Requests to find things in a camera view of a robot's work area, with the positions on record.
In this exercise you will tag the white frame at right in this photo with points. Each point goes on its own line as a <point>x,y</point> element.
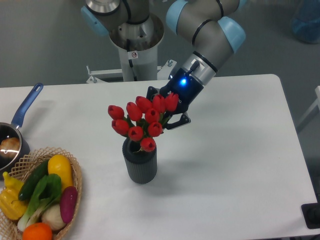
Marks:
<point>310,113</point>

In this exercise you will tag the white garlic bulb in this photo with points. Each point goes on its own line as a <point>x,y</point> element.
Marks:
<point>52,217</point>

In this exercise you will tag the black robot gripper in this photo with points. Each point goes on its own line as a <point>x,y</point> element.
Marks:
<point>187,89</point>

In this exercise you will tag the blue-handled saucepan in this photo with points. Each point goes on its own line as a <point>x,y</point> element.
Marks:
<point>8,130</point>

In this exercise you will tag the dark grey ribbed vase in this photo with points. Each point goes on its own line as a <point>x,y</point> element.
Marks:
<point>141,165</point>

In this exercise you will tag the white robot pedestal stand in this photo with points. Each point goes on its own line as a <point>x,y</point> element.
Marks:
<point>137,46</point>

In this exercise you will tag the black device at table edge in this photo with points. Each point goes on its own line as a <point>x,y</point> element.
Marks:
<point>311,214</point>

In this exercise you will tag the blue translucent container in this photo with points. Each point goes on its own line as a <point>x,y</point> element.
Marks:
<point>305,23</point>

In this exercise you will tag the red tulip bouquet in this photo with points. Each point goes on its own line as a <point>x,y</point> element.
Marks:
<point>144,119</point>

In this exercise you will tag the green cucumber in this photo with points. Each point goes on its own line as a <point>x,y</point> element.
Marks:
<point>31,182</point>

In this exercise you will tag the yellow bell pepper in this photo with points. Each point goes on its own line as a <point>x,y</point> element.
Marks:
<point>10,205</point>

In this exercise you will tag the orange fruit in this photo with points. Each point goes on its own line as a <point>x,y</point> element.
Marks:
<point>38,231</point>

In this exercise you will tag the purple eggplant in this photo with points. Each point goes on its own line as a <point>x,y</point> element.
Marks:
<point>67,204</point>

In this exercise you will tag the green bok choy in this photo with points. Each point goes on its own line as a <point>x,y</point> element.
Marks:
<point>47,191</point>

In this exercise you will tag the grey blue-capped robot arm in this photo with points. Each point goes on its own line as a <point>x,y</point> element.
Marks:
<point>204,23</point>

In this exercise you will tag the bread roll in pan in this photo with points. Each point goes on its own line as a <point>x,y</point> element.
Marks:
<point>9,148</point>

